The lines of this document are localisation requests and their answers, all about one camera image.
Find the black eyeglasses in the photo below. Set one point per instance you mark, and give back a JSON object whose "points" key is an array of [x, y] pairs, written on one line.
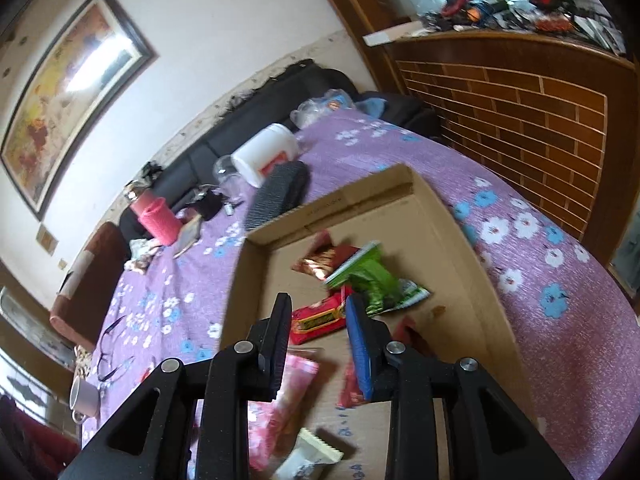
{"points": [[112, 355]]}

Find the pile of snack packets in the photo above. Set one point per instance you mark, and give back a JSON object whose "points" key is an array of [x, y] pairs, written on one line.
{"points": [[370, 280]]}

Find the brown armchair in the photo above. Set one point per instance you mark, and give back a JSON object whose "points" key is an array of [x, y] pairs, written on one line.
{"points": [[85, 285]]}

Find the black glasses case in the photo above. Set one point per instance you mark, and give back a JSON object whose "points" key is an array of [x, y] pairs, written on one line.
{"points": [[277, 195]]}

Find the red yellow-label snack packet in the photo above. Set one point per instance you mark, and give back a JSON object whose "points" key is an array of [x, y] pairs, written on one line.
{"points": [[315, 317]]}

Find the cardboard box tray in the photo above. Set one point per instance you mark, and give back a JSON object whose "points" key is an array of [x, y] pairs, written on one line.
{"points": [[450, 260]]}

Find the heap of assorted small items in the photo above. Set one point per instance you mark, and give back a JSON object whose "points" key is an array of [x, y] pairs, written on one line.
{"points": [[500, 17]]}

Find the white red printed snack packet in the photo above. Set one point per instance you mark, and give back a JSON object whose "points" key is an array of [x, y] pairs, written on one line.
{"points": [[295, 385]]}

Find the floral patterned bag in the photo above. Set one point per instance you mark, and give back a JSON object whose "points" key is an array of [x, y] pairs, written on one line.
{"points": [[82, 360]]}

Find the small gold wall plaque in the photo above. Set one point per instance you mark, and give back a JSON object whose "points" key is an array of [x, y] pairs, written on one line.
{"points": [[47, 237]]}

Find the grey cloth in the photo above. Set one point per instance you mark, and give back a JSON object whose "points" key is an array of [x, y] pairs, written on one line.
{"points": [[240, 99]]}

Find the black sofa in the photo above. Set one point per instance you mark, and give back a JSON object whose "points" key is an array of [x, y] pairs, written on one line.
{"points": [[240, 120]]}

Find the white plastic jar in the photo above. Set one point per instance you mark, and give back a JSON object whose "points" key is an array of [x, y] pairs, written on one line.
{"points": [[262, 155]]}

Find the clear bag with snack packet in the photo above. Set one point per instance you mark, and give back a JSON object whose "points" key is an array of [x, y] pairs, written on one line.
{"points": [[325, 107]]}

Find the framed wall painting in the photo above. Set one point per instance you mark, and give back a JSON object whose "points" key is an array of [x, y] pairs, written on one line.
{"points": [[65, 95]]}

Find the crumpled white cloth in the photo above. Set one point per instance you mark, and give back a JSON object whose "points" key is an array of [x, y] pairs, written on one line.
{"points": [[145, 255]]}

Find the purple floral tablecloth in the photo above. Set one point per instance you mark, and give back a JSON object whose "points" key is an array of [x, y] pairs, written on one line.
{"points": [[500, 240]]}

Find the clear plastic cup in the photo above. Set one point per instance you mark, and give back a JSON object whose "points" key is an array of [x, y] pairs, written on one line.
{"points": [[227, 175]]}

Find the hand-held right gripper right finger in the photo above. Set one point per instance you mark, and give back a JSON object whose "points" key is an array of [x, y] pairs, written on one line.
{"points": [[360, 345]]}

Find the white mug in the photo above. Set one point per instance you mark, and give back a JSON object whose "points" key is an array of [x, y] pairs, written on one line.
{"points": [[85, 397]]}

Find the red foil snack bag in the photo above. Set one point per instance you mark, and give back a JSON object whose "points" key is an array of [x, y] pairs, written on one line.
{"points": [[322, 262]]}

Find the blue cloth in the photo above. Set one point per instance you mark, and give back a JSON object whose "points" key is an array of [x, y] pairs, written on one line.
{"points": [[372, 105]]}

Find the wooden glass door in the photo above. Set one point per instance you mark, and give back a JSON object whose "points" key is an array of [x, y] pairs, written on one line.
{"points": [[30, 320]]}

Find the pink thermos bottle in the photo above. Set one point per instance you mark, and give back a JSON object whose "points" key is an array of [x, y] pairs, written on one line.
{"points": [[157, 217]]}

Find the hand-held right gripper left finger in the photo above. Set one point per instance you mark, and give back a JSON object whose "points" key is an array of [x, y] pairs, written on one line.
{"points": [[277, 345]]}

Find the flat white box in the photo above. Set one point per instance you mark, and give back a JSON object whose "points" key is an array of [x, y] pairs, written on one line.
{"points": [[395, 34]]}

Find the small black pouch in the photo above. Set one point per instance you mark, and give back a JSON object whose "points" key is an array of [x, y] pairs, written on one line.
{"points": [[207, 205]]}

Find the small fabric pouch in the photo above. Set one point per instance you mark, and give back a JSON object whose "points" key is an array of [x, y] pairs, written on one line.
{"points": [[187, 235]]}

